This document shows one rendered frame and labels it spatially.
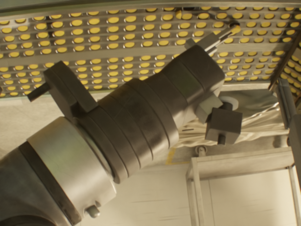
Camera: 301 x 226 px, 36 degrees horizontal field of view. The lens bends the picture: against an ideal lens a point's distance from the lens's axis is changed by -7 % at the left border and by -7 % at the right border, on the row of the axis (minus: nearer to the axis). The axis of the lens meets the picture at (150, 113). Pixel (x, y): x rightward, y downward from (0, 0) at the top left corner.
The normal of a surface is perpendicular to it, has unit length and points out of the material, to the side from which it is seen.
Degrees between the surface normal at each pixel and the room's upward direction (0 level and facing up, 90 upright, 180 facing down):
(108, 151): 68
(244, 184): 90
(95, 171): 58
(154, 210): 90
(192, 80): 79
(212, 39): 90
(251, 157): 90
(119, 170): 45
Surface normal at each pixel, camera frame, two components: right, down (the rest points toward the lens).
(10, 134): 0.11, 0.92
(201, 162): 0.03, -0.39
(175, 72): -0.21, -0.18
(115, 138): 0.26, -0.14
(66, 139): -0.07, -0.55
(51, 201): 0.41, 0.10
